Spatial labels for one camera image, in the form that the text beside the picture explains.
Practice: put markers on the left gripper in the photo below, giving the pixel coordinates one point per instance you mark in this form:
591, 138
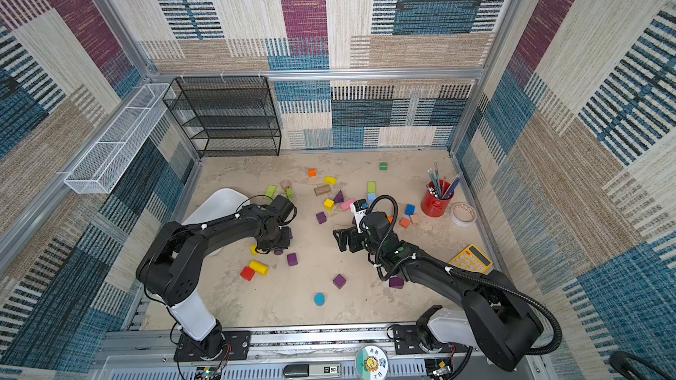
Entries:
265, 246

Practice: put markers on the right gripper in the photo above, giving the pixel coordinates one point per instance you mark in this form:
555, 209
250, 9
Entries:
350, 237

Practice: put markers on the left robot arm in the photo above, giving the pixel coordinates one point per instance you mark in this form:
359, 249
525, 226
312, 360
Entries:
173, 273

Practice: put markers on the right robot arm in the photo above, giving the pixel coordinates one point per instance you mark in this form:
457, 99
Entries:
504, 323

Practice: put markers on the purple cube under arm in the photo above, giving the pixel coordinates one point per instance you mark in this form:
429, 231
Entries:
396, 282

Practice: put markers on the white plastic storage bin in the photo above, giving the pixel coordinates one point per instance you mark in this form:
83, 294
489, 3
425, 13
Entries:
222, 203

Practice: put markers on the purple cube near yellow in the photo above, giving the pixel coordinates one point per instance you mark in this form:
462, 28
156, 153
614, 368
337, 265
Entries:
292, 259

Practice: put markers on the purple cube block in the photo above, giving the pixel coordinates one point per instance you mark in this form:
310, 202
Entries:
321, 217

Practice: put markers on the pink rectangular block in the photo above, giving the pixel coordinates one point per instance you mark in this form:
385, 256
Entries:
347, 205

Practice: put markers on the yellow cylinder block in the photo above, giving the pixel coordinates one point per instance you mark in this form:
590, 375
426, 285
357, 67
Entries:
259, 267

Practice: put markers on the purple triangular prism block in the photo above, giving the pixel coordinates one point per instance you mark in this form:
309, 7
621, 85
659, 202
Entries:
339, 198

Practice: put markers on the purple cube front centre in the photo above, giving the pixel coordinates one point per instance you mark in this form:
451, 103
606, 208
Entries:
339, 281

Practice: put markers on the red cube block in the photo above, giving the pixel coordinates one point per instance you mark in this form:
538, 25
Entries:
247, 273

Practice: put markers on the lime green long block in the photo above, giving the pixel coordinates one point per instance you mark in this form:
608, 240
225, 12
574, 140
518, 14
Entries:
271, 191

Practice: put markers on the dark wood grain block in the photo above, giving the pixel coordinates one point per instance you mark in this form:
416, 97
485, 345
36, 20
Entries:
322, 189

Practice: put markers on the yellow half-round block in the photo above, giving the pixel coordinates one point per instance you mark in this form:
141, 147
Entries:
330, 180

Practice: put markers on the lime green rectangular block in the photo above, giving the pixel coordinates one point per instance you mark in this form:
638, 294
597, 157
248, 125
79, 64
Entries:
371, 187

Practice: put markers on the blue round disc block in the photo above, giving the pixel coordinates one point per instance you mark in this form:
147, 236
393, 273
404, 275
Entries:
319, 299

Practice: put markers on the dark blue cube block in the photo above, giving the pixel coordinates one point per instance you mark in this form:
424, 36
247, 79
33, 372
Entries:
409, 209

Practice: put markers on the natural wood tall block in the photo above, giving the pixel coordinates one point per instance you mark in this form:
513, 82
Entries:
415, 219

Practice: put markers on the red pencil bucket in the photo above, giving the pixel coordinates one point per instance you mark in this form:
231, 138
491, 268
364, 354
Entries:
434, 205

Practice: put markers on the tape roll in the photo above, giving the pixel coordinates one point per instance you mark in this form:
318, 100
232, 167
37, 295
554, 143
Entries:
463, 214

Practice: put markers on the round green sticker badge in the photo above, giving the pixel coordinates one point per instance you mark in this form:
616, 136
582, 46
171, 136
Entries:
372, 363

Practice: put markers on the yellow calculator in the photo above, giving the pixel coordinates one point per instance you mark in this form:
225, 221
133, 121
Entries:
472, 259

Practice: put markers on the black wire mesh shelf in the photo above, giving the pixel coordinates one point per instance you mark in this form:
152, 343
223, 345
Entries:
226, 116

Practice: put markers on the white wire mesh basket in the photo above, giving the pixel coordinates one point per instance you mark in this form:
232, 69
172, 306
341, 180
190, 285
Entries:
105, 162

